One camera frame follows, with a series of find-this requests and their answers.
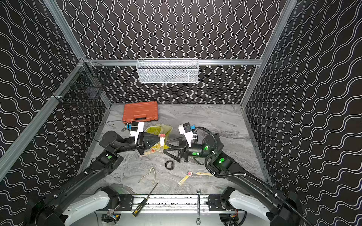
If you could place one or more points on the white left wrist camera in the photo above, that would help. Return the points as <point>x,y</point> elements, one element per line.
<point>136,127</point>

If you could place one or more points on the red plastic tool case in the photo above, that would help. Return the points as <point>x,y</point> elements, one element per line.
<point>143,111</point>

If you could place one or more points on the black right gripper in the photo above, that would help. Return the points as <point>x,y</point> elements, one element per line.
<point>184,152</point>

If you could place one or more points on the black yellow screwdriver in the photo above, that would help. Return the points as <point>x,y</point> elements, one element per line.
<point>141,205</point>

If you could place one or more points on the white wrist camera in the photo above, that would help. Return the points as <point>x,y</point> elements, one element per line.
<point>136,127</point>
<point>188,131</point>

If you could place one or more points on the yellow green white towel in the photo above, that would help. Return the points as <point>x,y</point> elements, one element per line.
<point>160,129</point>

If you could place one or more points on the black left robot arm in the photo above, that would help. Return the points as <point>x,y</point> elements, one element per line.
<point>50,209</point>

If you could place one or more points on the silver combination wrench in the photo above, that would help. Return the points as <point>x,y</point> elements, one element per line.
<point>198,221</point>

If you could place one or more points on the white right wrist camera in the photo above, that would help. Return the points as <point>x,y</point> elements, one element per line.
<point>188,131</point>

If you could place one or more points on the yellow strap red dial watch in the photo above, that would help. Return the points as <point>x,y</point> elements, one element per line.
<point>182,181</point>

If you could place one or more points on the black wire basket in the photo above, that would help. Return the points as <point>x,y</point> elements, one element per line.
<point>83,94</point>

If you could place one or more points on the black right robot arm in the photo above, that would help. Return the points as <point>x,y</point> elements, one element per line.
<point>257,198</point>

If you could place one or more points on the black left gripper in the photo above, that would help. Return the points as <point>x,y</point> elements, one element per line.
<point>140,144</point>

